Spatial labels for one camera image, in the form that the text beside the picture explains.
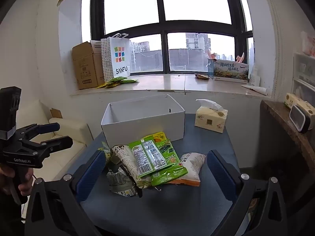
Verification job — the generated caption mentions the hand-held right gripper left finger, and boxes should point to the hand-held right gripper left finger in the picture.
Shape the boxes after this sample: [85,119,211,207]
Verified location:
[23,149,109,236]

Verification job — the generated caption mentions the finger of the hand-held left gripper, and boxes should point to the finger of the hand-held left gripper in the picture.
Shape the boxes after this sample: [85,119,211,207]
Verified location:
[20,136,74,161]
[15,122,60,143]

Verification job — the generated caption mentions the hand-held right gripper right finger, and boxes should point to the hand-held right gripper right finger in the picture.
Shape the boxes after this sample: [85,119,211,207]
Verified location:
[206,149,288,236]

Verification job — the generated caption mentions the white orange snack packet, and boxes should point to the white orange snack packet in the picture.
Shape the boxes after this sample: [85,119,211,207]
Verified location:
[170,152,206,187]

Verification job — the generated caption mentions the dark green snack packet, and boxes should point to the dark green snack packet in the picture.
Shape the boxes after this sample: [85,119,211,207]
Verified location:
[98,141,143,198]

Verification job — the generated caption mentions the white tube snack packet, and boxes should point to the white tube snack packet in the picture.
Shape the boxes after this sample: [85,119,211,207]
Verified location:
[112,145,152,190]

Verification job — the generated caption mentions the bright green seaweed snack packet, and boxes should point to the bright green seaweed snack packet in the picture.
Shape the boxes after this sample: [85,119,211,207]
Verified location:
[150,139,188,187]

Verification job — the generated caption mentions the green clear-window snack packet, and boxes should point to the green clear-window snack packet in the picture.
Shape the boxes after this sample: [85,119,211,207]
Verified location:
[129,136,170,177]

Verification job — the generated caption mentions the white cardboard box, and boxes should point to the white cardboard box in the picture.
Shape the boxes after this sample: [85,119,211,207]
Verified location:
[101,94,185,148]

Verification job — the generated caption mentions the person's left hand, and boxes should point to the person's left hand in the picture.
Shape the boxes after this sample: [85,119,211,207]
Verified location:
[0,163,35,197]

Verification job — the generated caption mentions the white sofa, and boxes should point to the white sofa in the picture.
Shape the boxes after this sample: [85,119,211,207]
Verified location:
[23,100,94,181]

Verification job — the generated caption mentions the cream tissue pack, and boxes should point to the cream tissue pack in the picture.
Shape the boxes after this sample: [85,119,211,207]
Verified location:
[194,99,228,134]

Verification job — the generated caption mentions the blue tablecloth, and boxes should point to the blue tablecloth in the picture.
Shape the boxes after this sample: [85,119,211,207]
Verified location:
[66,113,249,236]

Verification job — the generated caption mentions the brown cardboard box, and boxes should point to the brown cardboard box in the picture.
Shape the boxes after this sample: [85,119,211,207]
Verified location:
[72,41,105,90]

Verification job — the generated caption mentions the wooden side table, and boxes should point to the wooden side table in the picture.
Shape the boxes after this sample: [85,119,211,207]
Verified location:
[260,100,315,168]

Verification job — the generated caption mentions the pile of green yellow sachets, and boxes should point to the pile of green yellow sachets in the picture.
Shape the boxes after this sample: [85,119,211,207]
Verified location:
[96,77,139,89]

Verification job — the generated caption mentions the dotted paper bag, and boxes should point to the dotted paper bag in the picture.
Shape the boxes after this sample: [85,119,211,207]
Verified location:
[100,38,116,83]

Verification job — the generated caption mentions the white paper sheet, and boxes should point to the white paper sheet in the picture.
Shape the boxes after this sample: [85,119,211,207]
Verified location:
[241,85,268,96]

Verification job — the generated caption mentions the white shopping bag coloured squares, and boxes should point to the white shopping bag coloured squares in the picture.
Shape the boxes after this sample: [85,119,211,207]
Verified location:
[109,33,131,78]

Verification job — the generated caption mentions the pale yellow tissue box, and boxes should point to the pale yellow tissue box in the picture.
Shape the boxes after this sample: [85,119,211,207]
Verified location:
[284,93,315,115]

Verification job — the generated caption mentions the printed landscape gift box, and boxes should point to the printed landscape gift box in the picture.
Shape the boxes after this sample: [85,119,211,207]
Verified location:
[207,58,249,83]

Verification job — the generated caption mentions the white plastic drawer unit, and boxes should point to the white plastic drawer unit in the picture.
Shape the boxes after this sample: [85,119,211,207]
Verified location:
[292,52,315,104]

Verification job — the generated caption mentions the pink white pack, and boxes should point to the pink white pack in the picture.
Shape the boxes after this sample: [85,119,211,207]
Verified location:
[301,31,315,56]

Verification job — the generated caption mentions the black window frame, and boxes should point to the black window frame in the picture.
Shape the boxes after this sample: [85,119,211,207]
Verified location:
[90,0,254,75]

